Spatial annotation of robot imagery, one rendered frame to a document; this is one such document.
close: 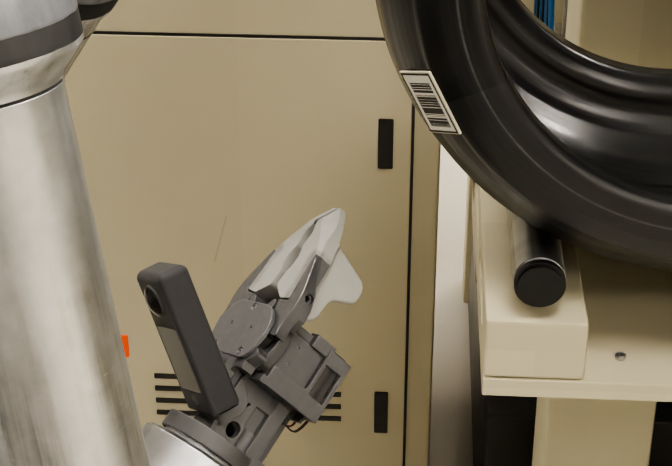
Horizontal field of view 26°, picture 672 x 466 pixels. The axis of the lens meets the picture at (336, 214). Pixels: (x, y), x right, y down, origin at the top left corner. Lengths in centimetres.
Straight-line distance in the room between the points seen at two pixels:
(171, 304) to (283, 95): 94
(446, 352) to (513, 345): 152
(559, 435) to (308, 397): 73
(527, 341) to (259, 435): 29
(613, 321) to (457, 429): 123
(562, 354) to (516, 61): 32
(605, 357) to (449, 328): 154
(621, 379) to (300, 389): 34
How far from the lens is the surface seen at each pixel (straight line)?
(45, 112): 75
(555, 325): 127
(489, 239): 139
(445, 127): 119
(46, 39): 73
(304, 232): 113
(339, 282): 112
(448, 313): 292
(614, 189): 120
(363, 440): 224
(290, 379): 109
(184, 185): 204
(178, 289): 105
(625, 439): 181
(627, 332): 138
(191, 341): 106
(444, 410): 264
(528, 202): 122
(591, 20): 154
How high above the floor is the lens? 153
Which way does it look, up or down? 28 degrees down
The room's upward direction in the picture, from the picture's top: straight up
